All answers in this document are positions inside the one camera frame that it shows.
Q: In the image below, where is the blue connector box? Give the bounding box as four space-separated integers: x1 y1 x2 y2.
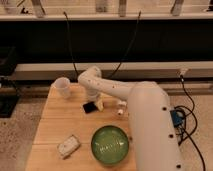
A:
171 112 184 127

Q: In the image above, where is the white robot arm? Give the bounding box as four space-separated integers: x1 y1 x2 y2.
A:
78 66 185 171

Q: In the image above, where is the left black cable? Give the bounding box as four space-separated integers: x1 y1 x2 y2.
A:
62 11 82 78

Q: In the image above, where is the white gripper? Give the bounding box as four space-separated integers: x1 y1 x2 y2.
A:
86 90 104 111

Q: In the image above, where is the green bowl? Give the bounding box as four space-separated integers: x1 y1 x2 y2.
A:
91 125 129 166

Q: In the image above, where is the white plastic cup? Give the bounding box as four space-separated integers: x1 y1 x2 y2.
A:
53 77 71 99

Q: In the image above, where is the black floor cable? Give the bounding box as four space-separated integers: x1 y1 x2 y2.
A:
173 74 208 171

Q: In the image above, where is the white sponge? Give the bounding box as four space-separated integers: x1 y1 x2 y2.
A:
57 135 81 159

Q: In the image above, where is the right black cable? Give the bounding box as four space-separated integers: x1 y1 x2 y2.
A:
105 10 142 81

